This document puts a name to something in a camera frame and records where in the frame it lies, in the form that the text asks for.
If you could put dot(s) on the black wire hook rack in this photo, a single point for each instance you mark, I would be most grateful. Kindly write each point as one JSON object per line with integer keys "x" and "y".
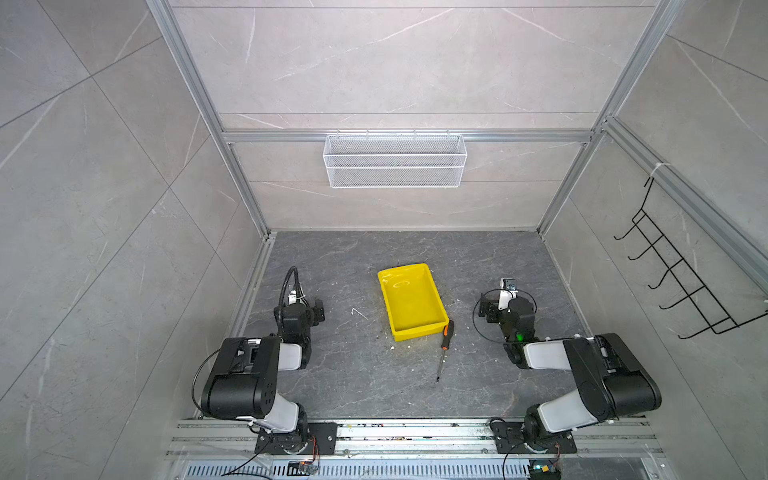
{"x": 678, "y": 271}

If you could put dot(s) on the white wire mesh basket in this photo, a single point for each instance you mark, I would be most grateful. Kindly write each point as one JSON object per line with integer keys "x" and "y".
{"x": 368, "y": 161}

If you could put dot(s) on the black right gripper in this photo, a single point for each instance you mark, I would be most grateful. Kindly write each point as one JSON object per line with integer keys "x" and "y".
{"x": 494, "y": 310}

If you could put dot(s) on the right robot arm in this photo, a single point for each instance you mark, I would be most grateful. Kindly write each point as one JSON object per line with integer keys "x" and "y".
{"x": 610, "y": 382}

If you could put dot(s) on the aluminium mounting rail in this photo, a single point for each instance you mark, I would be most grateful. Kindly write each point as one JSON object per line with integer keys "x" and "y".
{"x": 410, "y": 438}

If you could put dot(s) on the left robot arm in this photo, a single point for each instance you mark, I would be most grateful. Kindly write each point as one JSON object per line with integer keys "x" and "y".
{"x": 242, "y": 384}

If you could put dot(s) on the yellow plastic bin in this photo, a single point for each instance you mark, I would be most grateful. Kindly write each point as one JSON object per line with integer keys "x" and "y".
{"x": 412, "y": 302}

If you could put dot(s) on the orange black handled screwdriver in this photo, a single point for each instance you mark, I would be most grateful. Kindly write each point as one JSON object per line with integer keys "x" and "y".
{"x": 447, "y": 335}

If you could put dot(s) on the aluminium frame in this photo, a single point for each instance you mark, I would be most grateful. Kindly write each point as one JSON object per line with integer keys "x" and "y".
{"x": 743, "y": 251}

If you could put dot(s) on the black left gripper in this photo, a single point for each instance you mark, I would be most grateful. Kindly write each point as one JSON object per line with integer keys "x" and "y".
{"x": 315, "y": 314}

